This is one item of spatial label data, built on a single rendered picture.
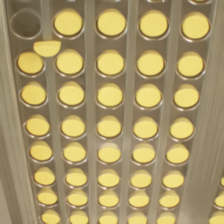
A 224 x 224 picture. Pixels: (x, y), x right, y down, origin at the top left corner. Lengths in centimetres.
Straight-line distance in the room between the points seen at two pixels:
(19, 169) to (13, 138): 2
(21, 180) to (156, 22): 11
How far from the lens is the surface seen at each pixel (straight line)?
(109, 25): 20
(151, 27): 20
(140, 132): 23
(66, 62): 21
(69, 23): 20
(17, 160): 25
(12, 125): 23
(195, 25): 20
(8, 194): 28
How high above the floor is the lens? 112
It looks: 48 degrees down
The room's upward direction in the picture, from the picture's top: 179 degrees counter-clockwise
